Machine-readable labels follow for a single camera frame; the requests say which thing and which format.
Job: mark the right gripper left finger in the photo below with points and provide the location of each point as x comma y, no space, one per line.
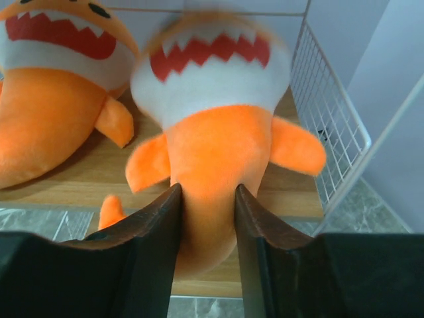
125,270

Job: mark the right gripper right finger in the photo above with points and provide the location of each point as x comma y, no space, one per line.
285,273

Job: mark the white wire wooden shelf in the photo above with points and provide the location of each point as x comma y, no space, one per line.
99,164

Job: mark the orange shark plush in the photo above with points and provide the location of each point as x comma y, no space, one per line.
212,80
64,66

